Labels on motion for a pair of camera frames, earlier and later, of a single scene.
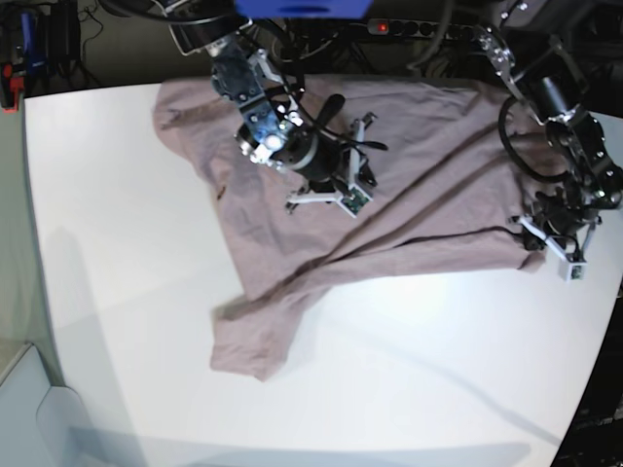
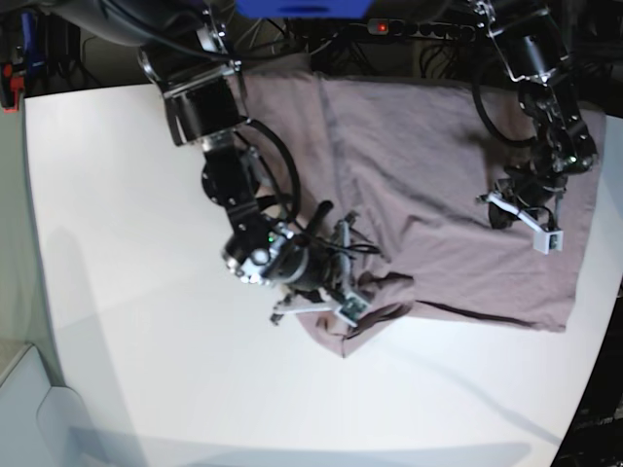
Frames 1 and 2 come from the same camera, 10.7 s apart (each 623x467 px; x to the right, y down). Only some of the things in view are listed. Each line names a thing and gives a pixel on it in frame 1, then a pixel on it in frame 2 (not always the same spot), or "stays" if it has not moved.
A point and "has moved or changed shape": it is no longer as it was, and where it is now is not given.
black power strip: [421, 28] stays
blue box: [304, 9] stays
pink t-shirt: [447, 198] has moved or changed shape
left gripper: [556, 217] → [531, 188]
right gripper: [346, 171] → [321, 268]
